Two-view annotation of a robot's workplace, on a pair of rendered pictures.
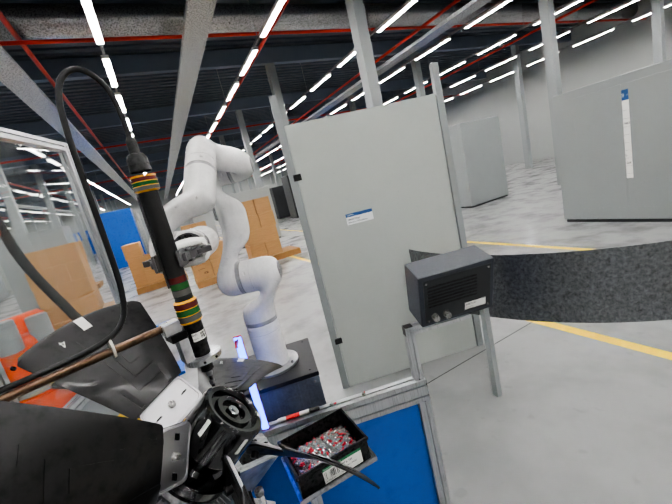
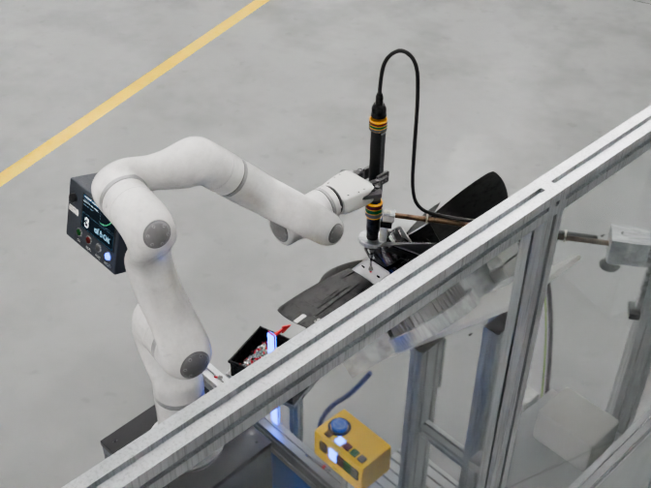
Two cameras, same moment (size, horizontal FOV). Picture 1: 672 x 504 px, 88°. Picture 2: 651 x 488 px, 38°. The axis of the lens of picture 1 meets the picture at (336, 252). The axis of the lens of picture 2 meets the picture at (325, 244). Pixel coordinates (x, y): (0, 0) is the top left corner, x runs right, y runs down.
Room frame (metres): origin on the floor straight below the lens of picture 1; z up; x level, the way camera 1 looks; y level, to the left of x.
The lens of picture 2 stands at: (1.88, 1.75, 2.80)
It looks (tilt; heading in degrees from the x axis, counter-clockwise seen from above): 39 degrees down; 233
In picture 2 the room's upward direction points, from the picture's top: 1 degrees clockwise
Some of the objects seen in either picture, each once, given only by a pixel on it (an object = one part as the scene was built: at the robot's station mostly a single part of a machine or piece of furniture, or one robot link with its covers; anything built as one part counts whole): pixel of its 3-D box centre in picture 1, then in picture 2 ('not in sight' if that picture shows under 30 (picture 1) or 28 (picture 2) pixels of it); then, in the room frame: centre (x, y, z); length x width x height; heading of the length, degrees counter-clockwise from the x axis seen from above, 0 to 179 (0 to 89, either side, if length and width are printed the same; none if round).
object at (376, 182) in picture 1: (387, 234); not in sight; (2.57, -0.40, 1.10); 1.21 x 0.05 x 2.20; 97
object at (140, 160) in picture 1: (171, 261); (375, 175); (0.66, 0.30, 1.50); 0.04 x 0.04 x 0.46
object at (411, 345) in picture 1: (412, 352); not in sight; (1.08, -0.17, 0.96); 0.03 x 0.03 x 0.20; 7
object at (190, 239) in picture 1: (184, 251); (344, 193); (0.76, 0.32, 1.50); 0.11 x 0.10 x 0.07; 8
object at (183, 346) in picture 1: (192, 338); (377, 226); (0.65, 0.31, 1.34); 0.09 x 0.07 x 0.10; 132
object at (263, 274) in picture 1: (261, 289); (168, 347); (1.25, 0.30, 1.25); 0.19 x 0.12 x 0.24; 89
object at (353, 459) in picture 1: (324, 449); (276, 364); (0.87, 0.17, 0.84); 0.22 x 0.17 x 0.07; 114
